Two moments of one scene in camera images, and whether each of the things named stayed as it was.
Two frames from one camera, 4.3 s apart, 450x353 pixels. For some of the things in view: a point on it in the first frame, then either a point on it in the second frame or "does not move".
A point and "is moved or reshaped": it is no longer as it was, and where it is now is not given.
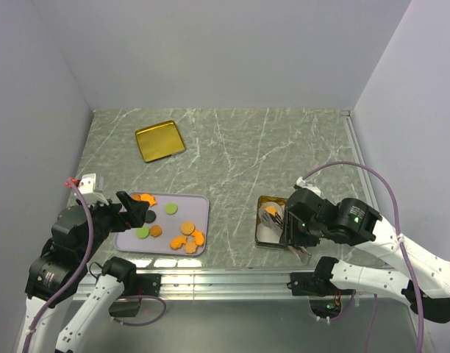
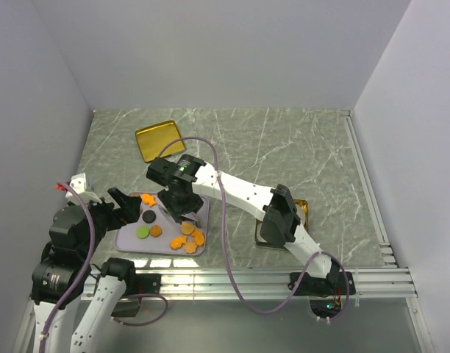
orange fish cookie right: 198,237 does not move
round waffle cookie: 187,228 does not move
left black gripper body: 106,218 does not move
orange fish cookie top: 148,197 does not move
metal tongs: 274,222 is moved or reshaped
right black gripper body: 302,233 to 177,204
